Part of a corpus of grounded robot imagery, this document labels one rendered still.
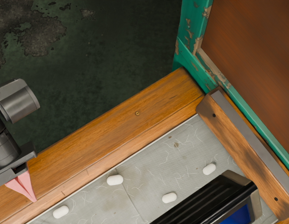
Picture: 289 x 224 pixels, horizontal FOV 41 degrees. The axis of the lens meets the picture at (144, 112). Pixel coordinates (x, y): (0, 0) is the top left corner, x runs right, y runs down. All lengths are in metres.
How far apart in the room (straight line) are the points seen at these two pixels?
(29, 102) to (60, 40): 1.24
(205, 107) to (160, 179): 0.19
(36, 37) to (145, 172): 1.22
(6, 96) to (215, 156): 0.48
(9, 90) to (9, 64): 1.22
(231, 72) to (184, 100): 0.17
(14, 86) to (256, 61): 0.43
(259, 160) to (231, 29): 0.27
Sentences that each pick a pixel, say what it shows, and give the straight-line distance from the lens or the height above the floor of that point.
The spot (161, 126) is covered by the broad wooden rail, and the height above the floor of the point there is 0.76.
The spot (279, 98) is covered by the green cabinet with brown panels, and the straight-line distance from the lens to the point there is 0.73.
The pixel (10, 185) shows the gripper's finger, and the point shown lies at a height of 0.92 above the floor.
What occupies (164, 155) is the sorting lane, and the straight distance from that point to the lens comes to 0.91.
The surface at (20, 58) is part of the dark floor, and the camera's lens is 1.94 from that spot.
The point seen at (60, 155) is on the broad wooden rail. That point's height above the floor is 0.76.
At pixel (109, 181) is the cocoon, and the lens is 0.88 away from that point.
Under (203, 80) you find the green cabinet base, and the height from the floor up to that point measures 0.80.
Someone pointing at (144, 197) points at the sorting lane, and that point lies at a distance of 0.89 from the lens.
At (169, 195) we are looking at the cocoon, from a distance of 0.88.
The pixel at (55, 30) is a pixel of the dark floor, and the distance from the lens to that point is 1.98.
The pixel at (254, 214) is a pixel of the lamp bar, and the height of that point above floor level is 1.07.
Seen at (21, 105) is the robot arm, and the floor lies 0.98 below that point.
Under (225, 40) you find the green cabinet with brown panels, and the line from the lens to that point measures 0.77.
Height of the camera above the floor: 1.62
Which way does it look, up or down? 69 degrees down
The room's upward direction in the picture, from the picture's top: 1 degrees clockwise
